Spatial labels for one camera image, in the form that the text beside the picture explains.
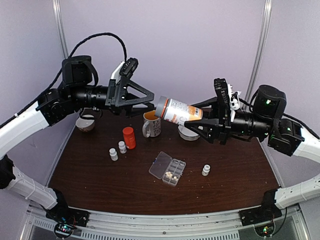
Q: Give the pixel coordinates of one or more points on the small white pill bottle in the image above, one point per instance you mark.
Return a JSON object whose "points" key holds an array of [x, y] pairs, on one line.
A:
{"points": [[122, 147]]}

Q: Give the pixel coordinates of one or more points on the white scalloped dish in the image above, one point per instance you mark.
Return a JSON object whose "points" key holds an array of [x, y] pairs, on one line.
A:
{"points": [[186, 134]]}

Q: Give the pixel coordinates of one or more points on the yellow-lined patterned mug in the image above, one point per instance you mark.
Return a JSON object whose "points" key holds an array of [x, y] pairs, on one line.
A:
{"points": [[152, 125]]}

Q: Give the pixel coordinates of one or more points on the grey-capped orange label bottle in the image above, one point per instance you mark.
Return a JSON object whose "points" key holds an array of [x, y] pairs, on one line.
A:
{"points": [[177, 112]]}

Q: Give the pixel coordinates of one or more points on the orange pill bottle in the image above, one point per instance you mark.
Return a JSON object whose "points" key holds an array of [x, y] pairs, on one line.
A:
{"points": [[129, 137]]}

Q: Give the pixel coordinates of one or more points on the white ceramic bowl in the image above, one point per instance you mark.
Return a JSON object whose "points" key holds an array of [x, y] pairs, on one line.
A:
{"points": [[85, 124]]}

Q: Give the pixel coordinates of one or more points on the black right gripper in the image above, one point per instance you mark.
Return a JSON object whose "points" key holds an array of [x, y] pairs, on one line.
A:
{"points": [[216, 129]]}

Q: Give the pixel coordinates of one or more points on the clear plastic pill organizer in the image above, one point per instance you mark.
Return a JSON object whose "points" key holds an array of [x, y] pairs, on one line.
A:
{"points": [[164, 163]]}

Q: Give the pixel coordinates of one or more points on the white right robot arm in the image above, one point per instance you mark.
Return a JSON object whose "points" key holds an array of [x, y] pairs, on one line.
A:
{"points": [[288, 136]]}

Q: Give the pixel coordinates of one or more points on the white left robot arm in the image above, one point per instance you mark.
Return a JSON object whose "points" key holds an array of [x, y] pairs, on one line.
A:
{"points": [[52, 107]]}

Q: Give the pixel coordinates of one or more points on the aluminium frame post right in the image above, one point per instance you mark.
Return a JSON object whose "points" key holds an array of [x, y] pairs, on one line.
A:
{"points": [[263, 34]]}

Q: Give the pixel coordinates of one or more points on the white pills in organizer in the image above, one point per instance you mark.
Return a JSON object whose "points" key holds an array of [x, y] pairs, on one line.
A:
{"points": [[170, 175]]}

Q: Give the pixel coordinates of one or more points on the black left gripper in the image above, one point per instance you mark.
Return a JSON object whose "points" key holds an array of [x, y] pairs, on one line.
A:
{"points": [[116, 94]]}

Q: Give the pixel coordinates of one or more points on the aluminium frame post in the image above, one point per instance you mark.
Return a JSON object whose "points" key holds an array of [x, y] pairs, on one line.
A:
{"points": [[57, 13], [263, 34]]}

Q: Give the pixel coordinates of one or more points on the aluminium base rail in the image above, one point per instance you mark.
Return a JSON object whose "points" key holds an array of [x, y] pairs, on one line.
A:
{"points": [[221, 225]]}

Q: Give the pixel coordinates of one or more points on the aluminium frame post left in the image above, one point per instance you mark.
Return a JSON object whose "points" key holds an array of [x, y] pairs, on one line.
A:
{"points": [[57, 13]]}

